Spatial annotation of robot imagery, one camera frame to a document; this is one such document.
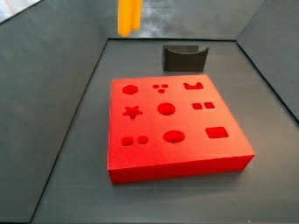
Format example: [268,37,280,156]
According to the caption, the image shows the red block with shaped holes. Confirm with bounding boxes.
[106,74,255,184]

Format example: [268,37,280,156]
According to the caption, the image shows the black curved fixture stand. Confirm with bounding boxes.
[162,45,209,72]

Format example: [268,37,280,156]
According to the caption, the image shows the yellow two-pronged peg object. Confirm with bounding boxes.
[117,0,142,37]

